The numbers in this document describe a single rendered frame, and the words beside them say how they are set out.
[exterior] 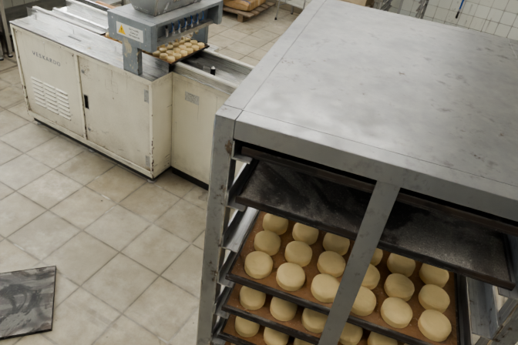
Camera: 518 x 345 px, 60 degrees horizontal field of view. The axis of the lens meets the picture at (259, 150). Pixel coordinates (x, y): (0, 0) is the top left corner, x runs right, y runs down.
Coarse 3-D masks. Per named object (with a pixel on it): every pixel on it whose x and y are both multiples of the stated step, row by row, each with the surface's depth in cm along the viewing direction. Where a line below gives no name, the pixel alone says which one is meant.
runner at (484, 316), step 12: (468, 288) 72; (480, 288) 72; (492, 288) 69; (480, 300) 70; (492, 300) 68; (480, 312) 68; (492, 312) 67; (480, 324) 66; (492, 324) 65; (480, 336) 65; (492, 336) 64
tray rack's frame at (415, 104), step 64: (320, 0) 107; (320, 64) 77; (384, 64) 80; (448, 64) 84; (512, 64) 88; (256, 128) 58; (320, 128) 60; (384, 128) 62; (448, 128) 64; (512, 128) 67; (384, 192) 58; (448, 192) 54; (512, 192) 53; (512, 320) 62
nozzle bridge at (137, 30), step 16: (208, 0) 297; (112, 16) 259; (128, 16) 256; (144, 16) 259; (160, 16) 262; (176, 16) 265; (208, 16) 307; (112, 32) 266; (128, 32) 259; (144, 32) 253; (160, 32) 271; (176, 32) 279; (128, 48) 265; (144, 48) 258; (128, 64) 271
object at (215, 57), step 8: (72, 0) 344; (80, 8) 341; (88, 8) 337; (96, 8) 336; (96, 16) 336; (104, 16) 332; (200, 56) 304; (208, 56) 300; (216, 56) 297; (224, 56) 295; (224, 64) 296; (232, 64) 293; (240, 64) 290; (248, 64) 290; (248, 72) 290
